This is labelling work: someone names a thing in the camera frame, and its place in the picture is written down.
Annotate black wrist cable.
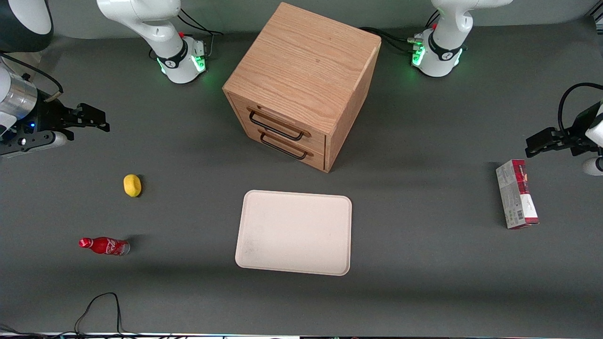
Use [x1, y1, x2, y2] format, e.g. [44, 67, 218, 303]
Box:
[558, 82, 603, 136]
[0, 54, 64, 102]

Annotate beige plastic tray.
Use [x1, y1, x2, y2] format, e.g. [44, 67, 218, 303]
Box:
[235, 190, 353, 277]

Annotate black cable loop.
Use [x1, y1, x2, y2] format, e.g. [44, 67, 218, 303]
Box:
[47, 292, 142, 338]

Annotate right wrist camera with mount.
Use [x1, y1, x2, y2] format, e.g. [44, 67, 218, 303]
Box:
[0, 132, 67, 158]

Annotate black right arm base cables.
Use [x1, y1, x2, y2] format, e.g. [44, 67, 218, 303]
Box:
[150, 7, 225, 61]

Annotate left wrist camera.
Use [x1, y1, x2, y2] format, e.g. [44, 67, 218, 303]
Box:
[582, 157, 603, 177]

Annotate black metal drawer handle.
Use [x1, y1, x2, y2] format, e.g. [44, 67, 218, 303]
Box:
[248, 107, 312, 142]
[259, 130, 315, 161]

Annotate yellow lemon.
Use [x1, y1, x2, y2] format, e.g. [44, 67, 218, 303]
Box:
[123, 174, 142, 198]

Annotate red coke bottle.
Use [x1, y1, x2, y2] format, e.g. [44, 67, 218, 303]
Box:
[78, 237, 130, 257]

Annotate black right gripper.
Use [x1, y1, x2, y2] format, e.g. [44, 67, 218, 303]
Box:
[26, 98, 110, 141]

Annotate wooden drawer front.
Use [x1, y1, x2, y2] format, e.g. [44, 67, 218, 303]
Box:
[244, 126, 326, 171]
[228, 92, 327, 152]

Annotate red and grey carton box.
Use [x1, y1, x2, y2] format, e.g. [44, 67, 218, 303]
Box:
[496, 159, 540, 230]

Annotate black left arm base cables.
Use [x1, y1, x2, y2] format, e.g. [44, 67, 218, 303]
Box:
[359, 10, 441, 53]

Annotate oak wooden drawer cabinet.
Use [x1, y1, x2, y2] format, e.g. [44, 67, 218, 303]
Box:
[222, 2, 383, 174]

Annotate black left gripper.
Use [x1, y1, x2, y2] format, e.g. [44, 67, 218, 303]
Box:
[525, 105, 602, 158]

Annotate black arm base cables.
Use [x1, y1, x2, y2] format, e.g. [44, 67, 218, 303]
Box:
[150, 7, 225, 61]
[359, 10, 441, 53]

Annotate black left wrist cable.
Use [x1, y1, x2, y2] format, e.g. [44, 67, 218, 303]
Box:
[558, 82, 603, 136]

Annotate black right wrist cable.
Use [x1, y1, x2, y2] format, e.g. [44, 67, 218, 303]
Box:
[0, 54, 64, 102]

